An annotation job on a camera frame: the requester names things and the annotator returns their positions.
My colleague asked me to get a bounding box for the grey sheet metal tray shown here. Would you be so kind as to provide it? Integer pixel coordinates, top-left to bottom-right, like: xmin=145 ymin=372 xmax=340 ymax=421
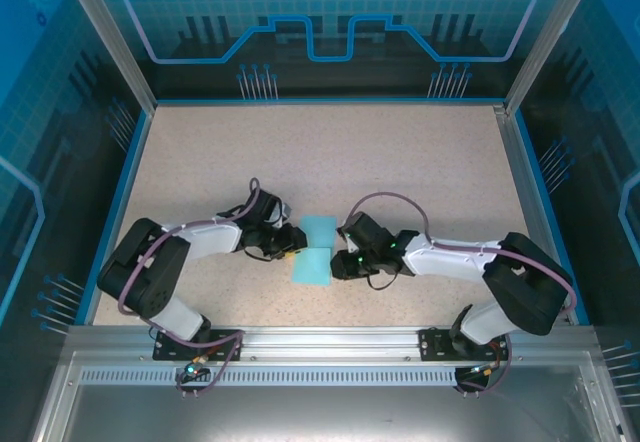
xmin=27 ymin=351 xmax=631 ymax=442

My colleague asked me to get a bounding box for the small connector with green light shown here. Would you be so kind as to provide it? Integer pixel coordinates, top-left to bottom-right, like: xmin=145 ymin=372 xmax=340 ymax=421
xmin=182 ymin=354 xmax=211 ymax=381
xmin=467 ymin=361 xmax=502 ymax=378

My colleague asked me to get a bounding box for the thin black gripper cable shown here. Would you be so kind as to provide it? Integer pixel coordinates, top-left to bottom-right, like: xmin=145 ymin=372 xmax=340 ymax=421
xmin=243 ymin=247 xmax=282 ymax=263
xmin=368 ymin=270 xmax=404 ymax=292

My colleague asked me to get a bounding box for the aluminium frame beam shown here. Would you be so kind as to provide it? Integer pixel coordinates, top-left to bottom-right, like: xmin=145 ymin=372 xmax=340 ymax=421
xmin=67 ymin=325 xmax=599 ymax=369

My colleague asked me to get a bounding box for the aluminium frame post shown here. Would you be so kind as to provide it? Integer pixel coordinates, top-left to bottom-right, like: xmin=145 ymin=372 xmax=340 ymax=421
xmin=502 ymin=0 xmax=604 ymax=116
xmin=54 ymin=0 xmax=159 ymax=113

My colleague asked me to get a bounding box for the aluminium side rail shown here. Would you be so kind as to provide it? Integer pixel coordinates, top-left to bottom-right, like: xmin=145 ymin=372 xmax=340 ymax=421
xmin=492 ymin=104 xmax=571 ymax=326

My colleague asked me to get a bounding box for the blue table edge strip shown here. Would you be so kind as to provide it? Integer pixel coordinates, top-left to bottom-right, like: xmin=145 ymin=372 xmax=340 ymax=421
xmin=74 ymin=109 xmax=154 ymax=326
xmin=514 ymin=111 xmax=591 ymax=326

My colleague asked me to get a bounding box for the slotted aluminium cable duct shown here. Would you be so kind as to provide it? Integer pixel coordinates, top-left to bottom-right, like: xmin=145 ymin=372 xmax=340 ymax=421
xmin=78 ymin=369 xmax=464 ymax=388

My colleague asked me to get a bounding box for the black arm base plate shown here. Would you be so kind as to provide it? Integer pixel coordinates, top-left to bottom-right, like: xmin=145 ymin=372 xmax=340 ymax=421
xmin=418 ymin=327 xmax=506 ymax=362
xmin=152 ymin=329 xmax=245 ymax=363

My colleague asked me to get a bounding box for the blue printed enclosure panel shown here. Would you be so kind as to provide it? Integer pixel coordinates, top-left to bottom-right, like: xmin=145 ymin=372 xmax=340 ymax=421
xmin=0 ymin=0 xmax=151 ymax=442
xmin=89 ymin=0 xmax=576 ymax=101
xmin=514 ymin=0 xmax=640 ymax=442

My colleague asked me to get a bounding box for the light blue paper sheet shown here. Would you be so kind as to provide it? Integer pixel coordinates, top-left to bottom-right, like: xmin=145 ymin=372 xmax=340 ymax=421
xmin=290 ymin=214 xmax=339 ymax=287

